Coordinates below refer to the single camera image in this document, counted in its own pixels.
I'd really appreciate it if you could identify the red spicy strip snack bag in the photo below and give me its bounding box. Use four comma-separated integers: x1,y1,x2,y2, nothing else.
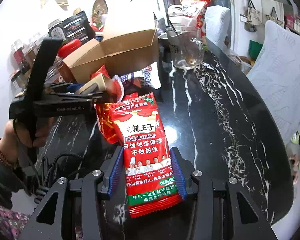
110,93,182,218

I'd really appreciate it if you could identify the red yellow crinkled snack bag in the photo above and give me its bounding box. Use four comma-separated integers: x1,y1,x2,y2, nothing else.
94,102,119,144

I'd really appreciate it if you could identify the small red candy packet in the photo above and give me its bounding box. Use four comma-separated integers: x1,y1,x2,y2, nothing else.
90,64,110,80

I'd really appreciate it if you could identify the white purple snack packet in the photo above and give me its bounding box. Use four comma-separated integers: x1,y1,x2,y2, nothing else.
120,62,161,89

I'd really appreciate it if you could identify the person's left hand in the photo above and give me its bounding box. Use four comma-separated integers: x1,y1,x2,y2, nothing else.
0,118,55,164

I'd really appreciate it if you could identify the brown label spice jar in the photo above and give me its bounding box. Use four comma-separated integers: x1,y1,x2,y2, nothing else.
22,42,37,68

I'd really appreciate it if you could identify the red label spice jar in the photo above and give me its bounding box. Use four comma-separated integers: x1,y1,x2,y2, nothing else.
11,40,24,64

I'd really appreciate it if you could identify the red plastic canister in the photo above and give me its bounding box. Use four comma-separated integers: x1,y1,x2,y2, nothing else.
58,39,82,58

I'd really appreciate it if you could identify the green label tall jar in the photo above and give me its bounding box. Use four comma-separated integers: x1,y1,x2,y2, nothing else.
48,19,66,42

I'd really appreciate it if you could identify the black coffee pouch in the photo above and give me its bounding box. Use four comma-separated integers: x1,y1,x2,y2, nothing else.
62,11,95,44

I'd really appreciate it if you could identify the brown cardboard box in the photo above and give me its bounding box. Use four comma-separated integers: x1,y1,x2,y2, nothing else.
62,12,161,84

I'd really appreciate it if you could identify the woven round fan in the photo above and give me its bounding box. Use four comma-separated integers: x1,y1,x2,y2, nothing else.
91,0,108,26

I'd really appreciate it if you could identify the clear glass mug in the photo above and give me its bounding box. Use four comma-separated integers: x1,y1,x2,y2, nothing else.
166,25,205,70

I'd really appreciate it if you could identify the green shopping bag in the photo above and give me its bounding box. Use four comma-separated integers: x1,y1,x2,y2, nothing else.
248,40,263,61

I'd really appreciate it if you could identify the white chair back cushion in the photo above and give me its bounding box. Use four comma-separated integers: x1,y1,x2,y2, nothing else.
205,5,231,51

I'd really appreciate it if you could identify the white thermos jug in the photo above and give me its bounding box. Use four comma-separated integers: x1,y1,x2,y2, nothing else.
167,4,183,25

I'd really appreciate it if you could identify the hanging tote bag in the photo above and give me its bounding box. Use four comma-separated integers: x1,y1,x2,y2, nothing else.
245,0,262,33

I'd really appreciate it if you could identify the large red white food bag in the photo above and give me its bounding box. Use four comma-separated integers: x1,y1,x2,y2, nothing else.
180,0,211,45

